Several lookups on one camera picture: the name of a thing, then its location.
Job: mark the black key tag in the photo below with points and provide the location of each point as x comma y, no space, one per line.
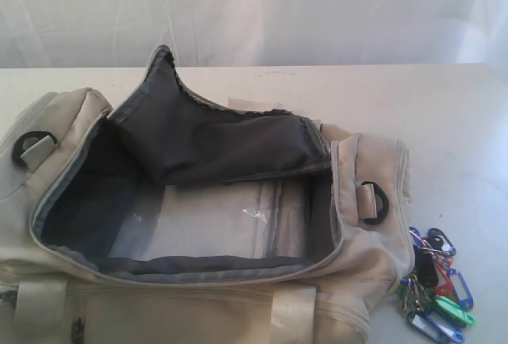
425,269
440,241

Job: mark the blue key tag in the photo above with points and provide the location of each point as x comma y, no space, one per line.
459,286
455,335

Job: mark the red key tag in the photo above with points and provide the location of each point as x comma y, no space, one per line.
444,285

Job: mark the white backdrop curtain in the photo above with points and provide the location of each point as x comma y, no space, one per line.
123,33

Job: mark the beige duffel bag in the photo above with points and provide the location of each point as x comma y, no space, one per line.
172,219

